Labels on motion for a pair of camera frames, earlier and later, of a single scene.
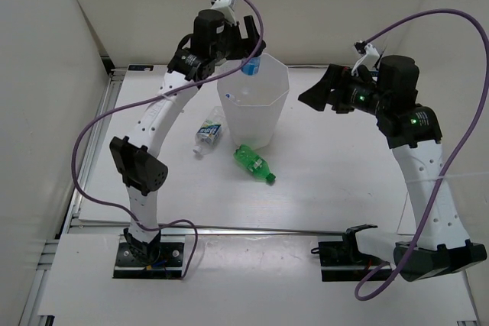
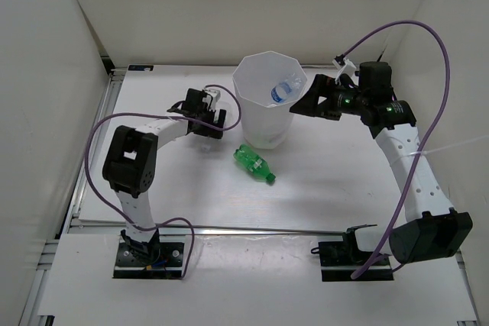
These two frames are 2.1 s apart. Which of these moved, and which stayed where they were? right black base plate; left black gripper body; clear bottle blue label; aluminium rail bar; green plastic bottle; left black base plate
Moved: left black gripper body; clear bottle blue label
Stayed: aluminium rail bar; green plastic bottle; left black base plate; right black base plate
